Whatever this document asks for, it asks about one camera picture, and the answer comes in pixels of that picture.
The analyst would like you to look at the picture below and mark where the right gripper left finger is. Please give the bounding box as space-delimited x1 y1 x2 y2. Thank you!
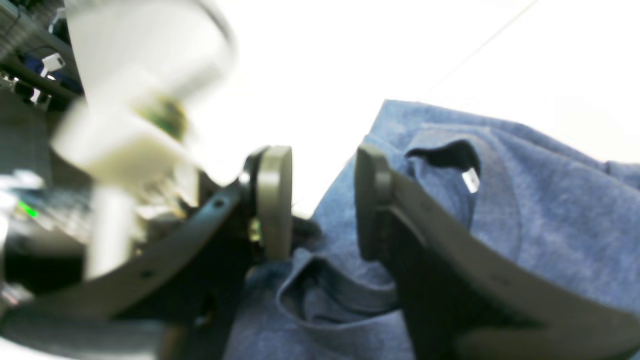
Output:
1 146 293 360

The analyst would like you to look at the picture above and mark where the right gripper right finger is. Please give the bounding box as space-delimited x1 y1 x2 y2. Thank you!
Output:
354 144 640 360

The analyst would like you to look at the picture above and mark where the blue t-shirt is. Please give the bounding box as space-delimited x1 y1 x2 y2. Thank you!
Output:
222 100 639 360

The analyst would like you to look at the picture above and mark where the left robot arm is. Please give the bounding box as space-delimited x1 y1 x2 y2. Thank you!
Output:
0 0 93 296

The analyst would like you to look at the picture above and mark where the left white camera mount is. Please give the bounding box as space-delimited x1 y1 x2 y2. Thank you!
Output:
51 0 237 281

